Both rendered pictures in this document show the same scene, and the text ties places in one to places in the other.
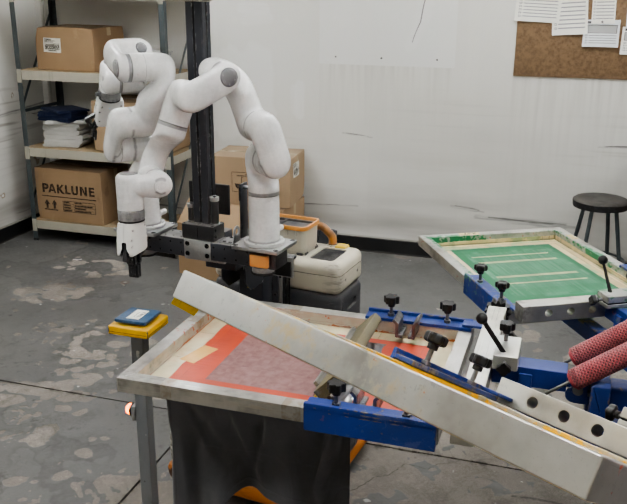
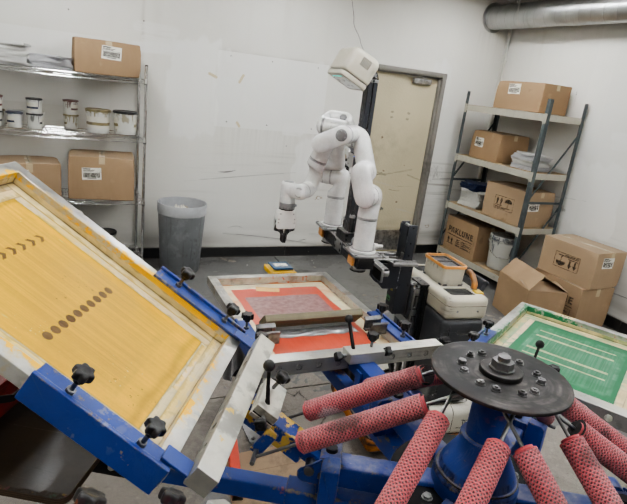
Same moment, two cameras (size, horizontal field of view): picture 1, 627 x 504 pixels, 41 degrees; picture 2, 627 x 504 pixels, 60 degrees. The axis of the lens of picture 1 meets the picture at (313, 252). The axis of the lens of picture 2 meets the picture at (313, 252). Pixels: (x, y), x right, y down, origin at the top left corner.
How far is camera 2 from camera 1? 1.58 m
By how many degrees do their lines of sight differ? 44
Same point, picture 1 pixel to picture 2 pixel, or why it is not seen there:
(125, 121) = not seen: hidden behind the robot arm
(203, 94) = (323, 142)
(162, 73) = not seen: hidden behind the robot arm
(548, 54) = not seen: outside the picture
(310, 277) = (435, 300)
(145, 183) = (291, 188)
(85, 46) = (495, 145)
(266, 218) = (359, 233)
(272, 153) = (359, 190)
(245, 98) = (359, 152)
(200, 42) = (363, 117)
